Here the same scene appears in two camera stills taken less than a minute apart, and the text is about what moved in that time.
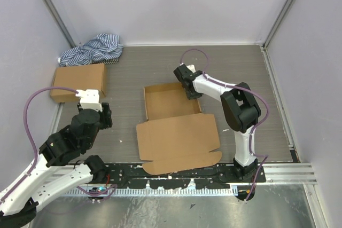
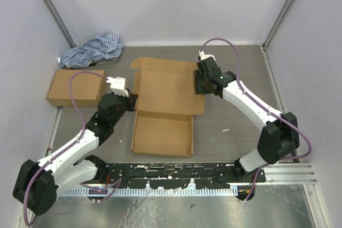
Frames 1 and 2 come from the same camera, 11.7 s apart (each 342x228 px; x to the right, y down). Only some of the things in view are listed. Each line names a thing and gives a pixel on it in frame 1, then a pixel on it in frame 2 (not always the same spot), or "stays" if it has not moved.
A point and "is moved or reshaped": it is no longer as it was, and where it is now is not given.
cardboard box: (177, 136) is moved or reshaped
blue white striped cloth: (105, 48) stays
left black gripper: (107, 116) -> (131, 99)
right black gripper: (194, 96) -> (199, 89)
